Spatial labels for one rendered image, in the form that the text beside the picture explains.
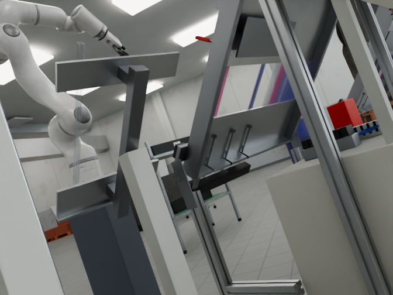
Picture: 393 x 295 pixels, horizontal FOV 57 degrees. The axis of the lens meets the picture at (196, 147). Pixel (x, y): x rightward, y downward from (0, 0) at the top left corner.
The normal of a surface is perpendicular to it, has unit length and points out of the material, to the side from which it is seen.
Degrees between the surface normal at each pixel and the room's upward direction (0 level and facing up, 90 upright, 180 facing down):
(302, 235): 90
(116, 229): 90
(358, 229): 90
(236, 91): 90
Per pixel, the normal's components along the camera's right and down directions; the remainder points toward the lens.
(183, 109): -0.30, 0.06
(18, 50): 0.78, 0.40
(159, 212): 0.58, -0.25
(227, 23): -0.67, 0.20
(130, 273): 0.89, -0.33
